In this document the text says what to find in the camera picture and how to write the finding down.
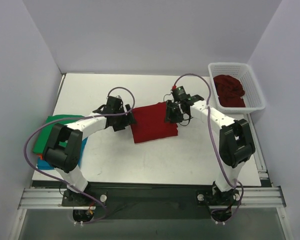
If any red t shirt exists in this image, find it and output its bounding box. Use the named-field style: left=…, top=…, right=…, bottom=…
left=131, top=102, right=178, bottom=144

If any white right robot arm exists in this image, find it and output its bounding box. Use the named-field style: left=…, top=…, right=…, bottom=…
left=164, top=86, right=256, bottom=204

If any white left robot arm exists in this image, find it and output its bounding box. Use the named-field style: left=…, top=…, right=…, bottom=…
left=42, top=96, right=137, bottom=206

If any dark red crumpled shirt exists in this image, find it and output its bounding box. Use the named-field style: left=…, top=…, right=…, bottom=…
left=213, top=74, right=246, bottom=108

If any white plastic basket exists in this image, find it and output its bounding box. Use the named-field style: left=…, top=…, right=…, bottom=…
left=208, top=62, right=266, bottom=115

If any green folded t shirt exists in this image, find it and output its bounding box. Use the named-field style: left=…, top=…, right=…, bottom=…
left=32, top=114, right=83, bottom=155

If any blue folded t shirt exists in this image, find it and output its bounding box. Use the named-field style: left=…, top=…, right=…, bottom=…
left=37, top=138, right=88, bottom=171

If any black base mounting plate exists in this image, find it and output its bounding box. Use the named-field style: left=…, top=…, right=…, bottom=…
left=61, top=182, right=240, bottom=222

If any aluminium extrusion rail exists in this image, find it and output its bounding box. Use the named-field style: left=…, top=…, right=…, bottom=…
left=18, top=187, right=286, bottom=210

